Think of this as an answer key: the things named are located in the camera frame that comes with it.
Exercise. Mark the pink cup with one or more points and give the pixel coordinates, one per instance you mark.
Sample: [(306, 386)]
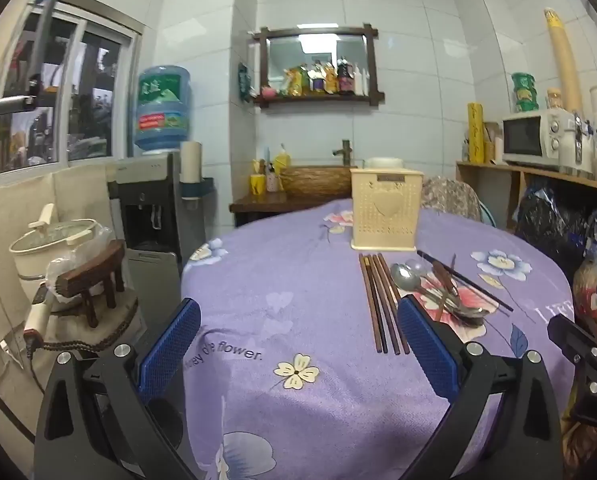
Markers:
[(268, 92)]

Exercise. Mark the glass jar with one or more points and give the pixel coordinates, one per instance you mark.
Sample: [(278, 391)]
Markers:
[(491, 142)]

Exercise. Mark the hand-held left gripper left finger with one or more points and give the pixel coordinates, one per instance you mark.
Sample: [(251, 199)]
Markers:
[(171, 345)]

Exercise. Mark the cream perforated utensil holder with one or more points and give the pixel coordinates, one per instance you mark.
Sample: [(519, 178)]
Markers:
[(373, 230)]

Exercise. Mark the metal spoon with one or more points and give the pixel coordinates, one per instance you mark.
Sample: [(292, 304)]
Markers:
[(403, 276), (471, 315)]

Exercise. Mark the small lidded jar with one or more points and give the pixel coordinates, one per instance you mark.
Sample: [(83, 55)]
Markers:
[(554, 99)]

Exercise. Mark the blue water bottle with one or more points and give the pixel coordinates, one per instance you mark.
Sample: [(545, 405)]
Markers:
[(161, 105)]

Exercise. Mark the black plastic bag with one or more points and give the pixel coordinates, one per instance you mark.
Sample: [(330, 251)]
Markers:
[(548, 220)]

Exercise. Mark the bronze faucet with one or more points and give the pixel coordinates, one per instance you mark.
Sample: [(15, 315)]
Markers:
[(346, 152)]

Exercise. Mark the brown wooden chopstick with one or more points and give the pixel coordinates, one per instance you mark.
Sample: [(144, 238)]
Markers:
[(377, 302), (386, 305), (389, 285), (371, 302)]

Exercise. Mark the purple floral tablecloth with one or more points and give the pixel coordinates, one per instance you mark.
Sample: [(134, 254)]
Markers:
[(303, 285)]

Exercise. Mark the thin metal utensil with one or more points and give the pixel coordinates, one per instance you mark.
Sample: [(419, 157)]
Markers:
[(448, 280)]

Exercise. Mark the yellow toothbrush cup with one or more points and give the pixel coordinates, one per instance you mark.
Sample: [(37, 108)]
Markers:
[(280, 170)]

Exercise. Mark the clear plastic spoon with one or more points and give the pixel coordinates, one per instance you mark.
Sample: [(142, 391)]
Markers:
[(416, 263)]

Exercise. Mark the window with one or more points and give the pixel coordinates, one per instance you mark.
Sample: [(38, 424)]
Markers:
[(98, 110)]

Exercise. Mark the small dark wooden stool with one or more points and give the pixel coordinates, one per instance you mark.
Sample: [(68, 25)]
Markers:
[(91, 272)]

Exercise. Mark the white paper cup tube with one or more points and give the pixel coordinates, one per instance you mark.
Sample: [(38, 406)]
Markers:
[(191, 160)]

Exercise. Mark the white microwave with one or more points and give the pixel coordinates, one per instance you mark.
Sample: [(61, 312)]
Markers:
[(523, 137)]

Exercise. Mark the blue cup holder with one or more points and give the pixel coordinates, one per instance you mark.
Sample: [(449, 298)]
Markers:
[(201, 189)]

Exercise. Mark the row of condiment bottles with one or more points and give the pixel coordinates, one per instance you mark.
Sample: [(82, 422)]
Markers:
[(323, 79)]

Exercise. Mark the blue chair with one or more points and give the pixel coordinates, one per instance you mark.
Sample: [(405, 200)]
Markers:
[(488, 216)]

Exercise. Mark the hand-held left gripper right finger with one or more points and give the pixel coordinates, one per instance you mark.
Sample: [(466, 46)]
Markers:
[(426, 350)]

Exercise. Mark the stack of green noodle cups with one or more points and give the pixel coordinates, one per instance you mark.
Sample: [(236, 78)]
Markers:
[(523, 92)]

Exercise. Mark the wooden framed mirror shelf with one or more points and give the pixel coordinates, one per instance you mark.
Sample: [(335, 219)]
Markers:
[(318, 42)]

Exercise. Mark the yellow box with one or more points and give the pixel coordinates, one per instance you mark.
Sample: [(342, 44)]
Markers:
[(476, 130)]

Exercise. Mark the white pot with lid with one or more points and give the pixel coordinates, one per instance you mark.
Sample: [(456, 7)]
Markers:
[(53, 247)]

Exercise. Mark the black chopstick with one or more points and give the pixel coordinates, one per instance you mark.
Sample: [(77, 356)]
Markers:
[(466, 281)]

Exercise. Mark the grey metal rod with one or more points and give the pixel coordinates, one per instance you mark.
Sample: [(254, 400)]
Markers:
[(3, 106)]

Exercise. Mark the water dispenser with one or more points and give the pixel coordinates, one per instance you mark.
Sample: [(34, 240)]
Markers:
[(128, 195)]

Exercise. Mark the tall yellow roll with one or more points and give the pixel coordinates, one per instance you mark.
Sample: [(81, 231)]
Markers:
[(563, 70)]

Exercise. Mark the floral chair cloth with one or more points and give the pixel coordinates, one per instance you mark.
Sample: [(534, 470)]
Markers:
[(451, 197)]

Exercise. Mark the green hanging packet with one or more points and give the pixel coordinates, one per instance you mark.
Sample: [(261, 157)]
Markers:
[(243, 80)]

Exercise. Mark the dark wooden washstand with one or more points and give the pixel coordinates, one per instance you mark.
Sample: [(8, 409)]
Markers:
[(258, 207)]

